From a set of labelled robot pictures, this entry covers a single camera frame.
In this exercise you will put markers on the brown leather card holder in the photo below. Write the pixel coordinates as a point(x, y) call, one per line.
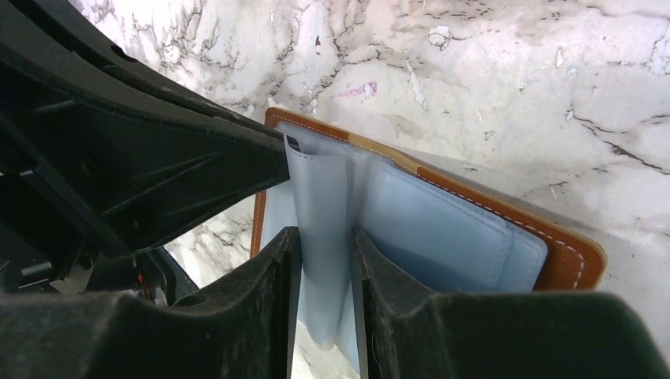
point(447, 234)

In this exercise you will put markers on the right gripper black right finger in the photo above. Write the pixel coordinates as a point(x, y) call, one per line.
point(407, 330)

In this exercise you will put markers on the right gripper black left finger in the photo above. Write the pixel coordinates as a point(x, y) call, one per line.
point(240, 326)

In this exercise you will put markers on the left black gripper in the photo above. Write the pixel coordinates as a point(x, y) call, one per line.
point(104, 161)

